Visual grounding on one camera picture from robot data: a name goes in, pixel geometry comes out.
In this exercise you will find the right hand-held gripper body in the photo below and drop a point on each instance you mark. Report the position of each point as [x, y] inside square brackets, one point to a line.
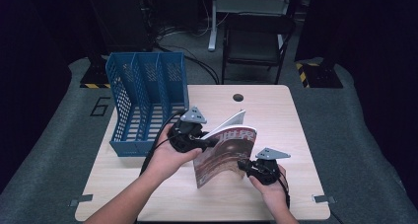
[266, 171]

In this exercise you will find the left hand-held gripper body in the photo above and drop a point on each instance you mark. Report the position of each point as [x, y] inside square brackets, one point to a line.
[185, 135]

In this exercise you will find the magazine with reddish-brown cover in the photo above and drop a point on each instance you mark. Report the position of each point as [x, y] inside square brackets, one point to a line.
[223, 158]

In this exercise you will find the blue plastic file rack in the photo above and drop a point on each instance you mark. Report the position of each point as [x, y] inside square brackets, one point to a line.
[144, 86]

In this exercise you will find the person's right hand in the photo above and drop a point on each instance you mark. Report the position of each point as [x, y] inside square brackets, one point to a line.
[274, 194]

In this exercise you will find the person's left hand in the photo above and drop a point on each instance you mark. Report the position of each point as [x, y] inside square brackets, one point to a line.
[167, 161]

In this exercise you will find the grey metal table clip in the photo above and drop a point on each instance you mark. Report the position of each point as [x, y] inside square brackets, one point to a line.
[80, 199]
[323, 198]

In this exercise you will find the yellow-black striped stand base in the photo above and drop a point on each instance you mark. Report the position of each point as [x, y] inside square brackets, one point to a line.
[95, 79]
[318, 76]

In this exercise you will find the black folding chair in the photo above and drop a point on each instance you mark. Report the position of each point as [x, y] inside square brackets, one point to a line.
[256, 43]

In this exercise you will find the white metal desk frame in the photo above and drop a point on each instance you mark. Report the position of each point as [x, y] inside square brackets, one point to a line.
[249, 5]

